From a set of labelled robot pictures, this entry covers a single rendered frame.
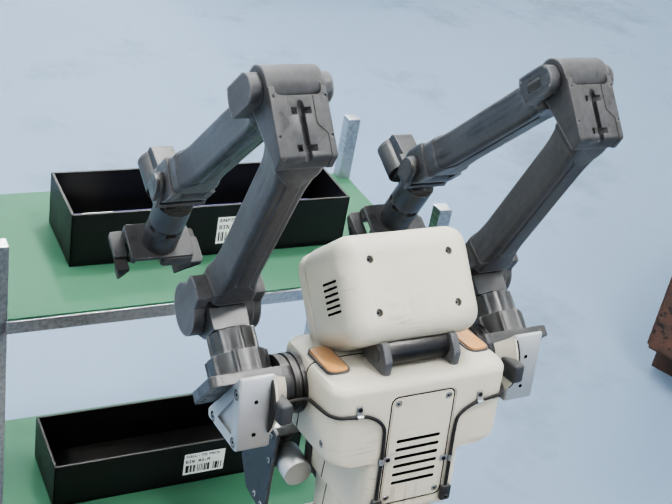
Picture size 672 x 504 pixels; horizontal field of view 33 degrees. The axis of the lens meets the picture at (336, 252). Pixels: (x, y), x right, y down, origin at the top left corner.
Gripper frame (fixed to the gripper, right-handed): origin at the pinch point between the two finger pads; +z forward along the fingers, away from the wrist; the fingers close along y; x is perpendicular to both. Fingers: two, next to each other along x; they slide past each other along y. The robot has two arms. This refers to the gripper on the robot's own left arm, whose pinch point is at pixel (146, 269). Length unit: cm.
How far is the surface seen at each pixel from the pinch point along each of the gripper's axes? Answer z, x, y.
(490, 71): 240, -245, -311
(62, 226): 25.6, -26.2, 4.3
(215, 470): 78, 8, -32
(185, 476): 79, 8, -25
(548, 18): 274, -317, -408
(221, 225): 20.9, -20.6, -25.1
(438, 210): 7, -11, -65
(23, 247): 31.3, -25.8, 11.0
